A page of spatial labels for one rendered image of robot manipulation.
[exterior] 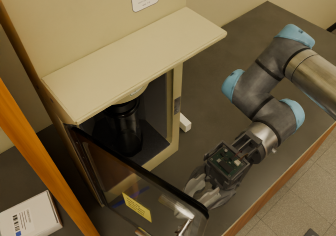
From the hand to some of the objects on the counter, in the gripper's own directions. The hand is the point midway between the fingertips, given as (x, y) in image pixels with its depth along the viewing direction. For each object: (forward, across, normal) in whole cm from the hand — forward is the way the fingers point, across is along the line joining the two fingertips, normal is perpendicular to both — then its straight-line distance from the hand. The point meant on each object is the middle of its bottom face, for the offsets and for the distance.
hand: (182, 210), depth 56 cm
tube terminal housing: (-7, -38, +34) cm, 51 cm away
